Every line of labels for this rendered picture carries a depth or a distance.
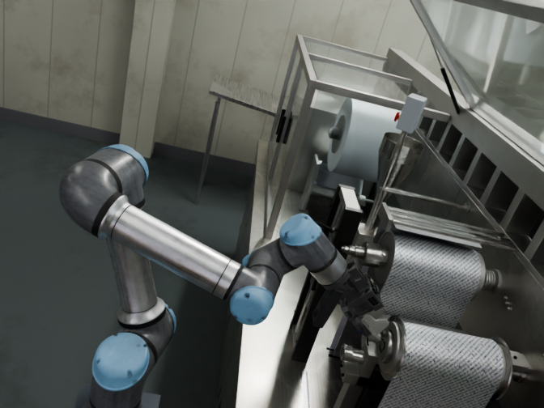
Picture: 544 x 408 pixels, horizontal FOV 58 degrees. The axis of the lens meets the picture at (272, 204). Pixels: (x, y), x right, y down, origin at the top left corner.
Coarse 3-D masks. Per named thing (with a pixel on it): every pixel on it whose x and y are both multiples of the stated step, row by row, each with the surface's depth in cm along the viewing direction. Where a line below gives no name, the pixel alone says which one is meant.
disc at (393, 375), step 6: (390, 318) 116; (396, 318) 113; (402, 324) 109; (402, 330) 108; (402, 336) 108; (402, 342) 107; (402, 348) 106; (402, 354) 106; (402, 360) 105; (396, 366) 107; (384, 372) 113; (390, 372) 110; (396, 372) 107; (384, 378) 112; (390, 378) 109
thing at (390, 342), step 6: (384, 330) 113; (390, 330) 113; (384, 336) 113; (390, 336) 110; (378, 342) 115; (384, 342) 112; (390, 342) 109; (378, 348) 114; (384, 348) 112; (390, 348) 109; (378, 354) 114; (384, 354) 110; (390, 354) 109; (384, 360) 110
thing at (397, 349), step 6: (390, 324) 114; (396, 324) 112; (396, 330) 110; (396, 336) 109; (396, 342) 108; (396, 348) 108; (396, 354) 107; (378, 360) 116; (390, 360) 109; (396, 360) 107; (504, 360) 111; (384, 366) 112; (390, 366) 108; (504, 366) 110; (504, 372) 110
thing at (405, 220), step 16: (384, 208) 130; (384, 224) 127; (400, 224) 125; (416, 224) 126; (432, 224) 129; (448, 224) 133; (464, 224) 134; (464, 240) 129; (480, 240) 128; (496, 240) 132
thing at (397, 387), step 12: (396, 384) 109; (408, 384) 109; (420, 384) 109; (384, 396) 111; (396, 396) 111; (408, 396) 111; (420, 396) 111; (432, 396) 111; (444, 396) 111; (456, 396) 111; (468, 396) 111; (480, 396) 111
